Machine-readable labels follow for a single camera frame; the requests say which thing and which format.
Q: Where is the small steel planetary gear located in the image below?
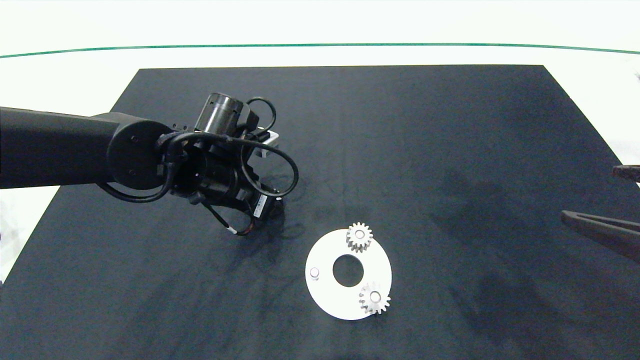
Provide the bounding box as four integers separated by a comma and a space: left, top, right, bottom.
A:
358, 281, 392, 316
346, 222, 374, 254

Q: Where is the round white pin plate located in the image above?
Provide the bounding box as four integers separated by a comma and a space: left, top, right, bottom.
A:
305, 228, 393, 321

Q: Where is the green tape line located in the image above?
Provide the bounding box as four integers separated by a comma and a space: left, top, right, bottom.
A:
0, 42, 640, 60

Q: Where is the dark rectangular mat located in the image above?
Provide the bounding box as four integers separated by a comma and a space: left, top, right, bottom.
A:
0, 65, 640, 360

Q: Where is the thin white-tagged black cable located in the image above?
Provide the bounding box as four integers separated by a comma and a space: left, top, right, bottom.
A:
201, 199, 263, 237

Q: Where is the large black cable loop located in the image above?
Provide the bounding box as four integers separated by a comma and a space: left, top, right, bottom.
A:
169, 130, 300, 199

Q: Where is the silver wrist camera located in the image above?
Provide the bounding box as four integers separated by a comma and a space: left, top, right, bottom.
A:
252, 129, 281, 159

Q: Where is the black camera cable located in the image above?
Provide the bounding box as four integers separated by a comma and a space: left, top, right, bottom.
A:
244, 96, 278, 135

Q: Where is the black arm joint cable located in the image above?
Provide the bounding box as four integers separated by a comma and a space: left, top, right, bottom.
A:
96, 164, 175, 204

